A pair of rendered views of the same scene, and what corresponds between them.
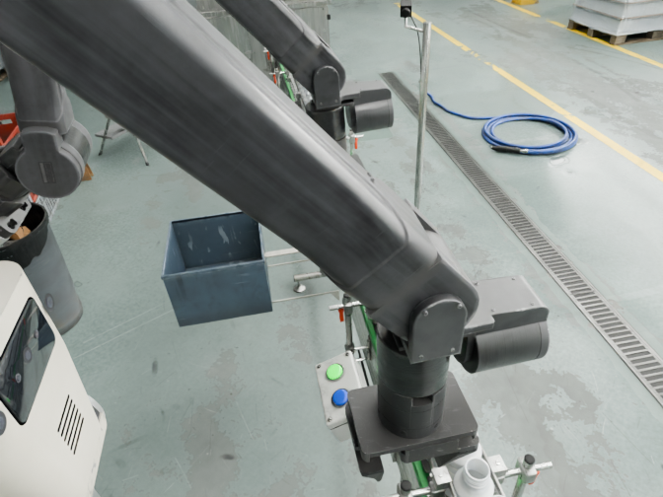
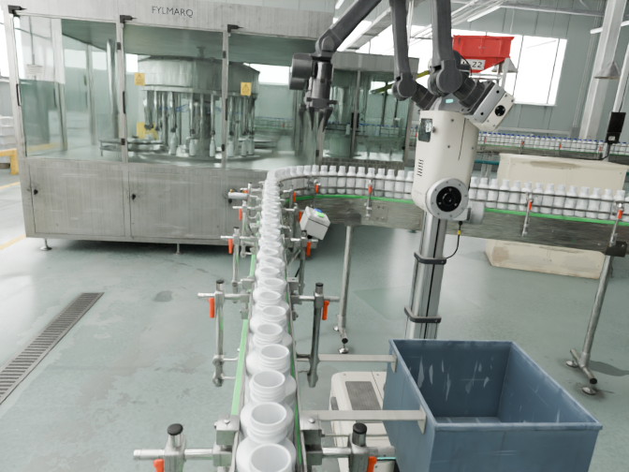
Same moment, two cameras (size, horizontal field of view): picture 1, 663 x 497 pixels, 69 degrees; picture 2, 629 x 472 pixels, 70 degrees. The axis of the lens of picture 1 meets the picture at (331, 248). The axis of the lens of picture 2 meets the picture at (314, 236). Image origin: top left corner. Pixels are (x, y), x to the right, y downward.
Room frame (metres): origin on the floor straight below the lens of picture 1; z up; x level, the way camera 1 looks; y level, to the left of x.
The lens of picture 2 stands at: (2.16, 0.04, 1.45)
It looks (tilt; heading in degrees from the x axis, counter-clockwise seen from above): 15 degrees down; 182
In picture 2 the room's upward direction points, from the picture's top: 4 degrees clockwise
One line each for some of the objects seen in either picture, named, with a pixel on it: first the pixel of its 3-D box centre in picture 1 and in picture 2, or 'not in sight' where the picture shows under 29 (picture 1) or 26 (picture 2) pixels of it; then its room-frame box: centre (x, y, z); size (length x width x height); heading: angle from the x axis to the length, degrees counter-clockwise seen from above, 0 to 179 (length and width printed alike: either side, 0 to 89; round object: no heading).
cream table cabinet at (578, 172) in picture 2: not in sight; (548, 213); (-2.79, 2.45, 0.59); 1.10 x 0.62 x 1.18; 80
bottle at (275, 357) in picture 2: not in sight; (271, 408); (1.66, -0.01, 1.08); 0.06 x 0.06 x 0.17
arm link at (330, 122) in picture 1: (330, 119); (321, 71); (0.70, -0.01, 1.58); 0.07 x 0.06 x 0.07; 99
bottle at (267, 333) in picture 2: not in sight; (267, 382); (1.60, -0.03, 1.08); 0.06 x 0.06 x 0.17
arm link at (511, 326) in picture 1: (465, 307); (303, 74); (0.26, -0.10, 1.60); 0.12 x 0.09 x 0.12; 99
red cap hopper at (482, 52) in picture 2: not in sight; (467, 129); (-5.66, 2.25, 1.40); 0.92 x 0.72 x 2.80; 80
